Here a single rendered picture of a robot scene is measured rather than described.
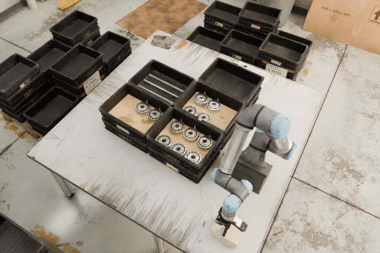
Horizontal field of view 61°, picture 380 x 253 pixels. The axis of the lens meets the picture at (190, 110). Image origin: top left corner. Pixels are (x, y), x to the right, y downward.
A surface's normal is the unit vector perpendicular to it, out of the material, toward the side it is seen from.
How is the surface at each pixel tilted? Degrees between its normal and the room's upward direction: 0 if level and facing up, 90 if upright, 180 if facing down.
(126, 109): 0
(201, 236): 0
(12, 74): 0
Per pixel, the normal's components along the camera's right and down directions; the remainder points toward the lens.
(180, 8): 0.02, -0.63
